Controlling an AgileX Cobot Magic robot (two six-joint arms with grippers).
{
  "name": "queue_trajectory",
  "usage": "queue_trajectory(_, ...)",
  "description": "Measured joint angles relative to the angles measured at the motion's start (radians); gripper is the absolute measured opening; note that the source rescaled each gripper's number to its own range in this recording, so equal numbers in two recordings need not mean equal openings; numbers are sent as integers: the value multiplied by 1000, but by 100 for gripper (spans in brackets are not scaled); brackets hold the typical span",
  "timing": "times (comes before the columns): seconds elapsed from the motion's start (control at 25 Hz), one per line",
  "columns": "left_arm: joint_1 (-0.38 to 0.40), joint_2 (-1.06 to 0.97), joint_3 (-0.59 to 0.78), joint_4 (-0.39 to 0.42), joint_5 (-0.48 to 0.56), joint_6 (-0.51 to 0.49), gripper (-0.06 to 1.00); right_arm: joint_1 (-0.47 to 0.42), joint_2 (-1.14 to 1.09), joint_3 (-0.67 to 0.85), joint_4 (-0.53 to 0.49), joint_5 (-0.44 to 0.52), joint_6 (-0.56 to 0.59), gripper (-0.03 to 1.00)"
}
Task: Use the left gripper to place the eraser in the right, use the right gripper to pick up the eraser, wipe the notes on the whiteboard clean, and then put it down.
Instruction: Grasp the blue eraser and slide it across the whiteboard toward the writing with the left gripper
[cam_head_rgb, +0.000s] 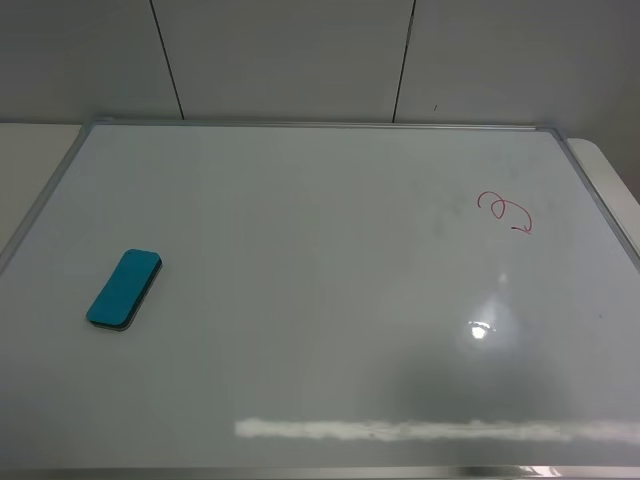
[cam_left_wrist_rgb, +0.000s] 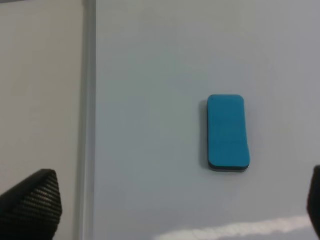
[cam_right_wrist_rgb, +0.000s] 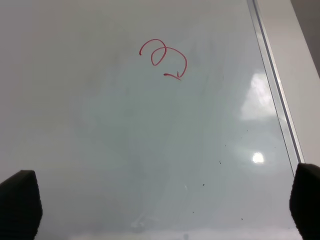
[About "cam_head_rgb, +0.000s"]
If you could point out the red marker scribble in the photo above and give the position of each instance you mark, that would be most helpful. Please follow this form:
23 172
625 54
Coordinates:
518 217

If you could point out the teal whiteboard eraser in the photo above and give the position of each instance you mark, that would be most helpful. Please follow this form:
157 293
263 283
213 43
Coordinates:
116 306

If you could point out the white whiteboard with aluminium frame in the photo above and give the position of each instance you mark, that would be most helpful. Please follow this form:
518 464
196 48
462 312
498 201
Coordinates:
332 305

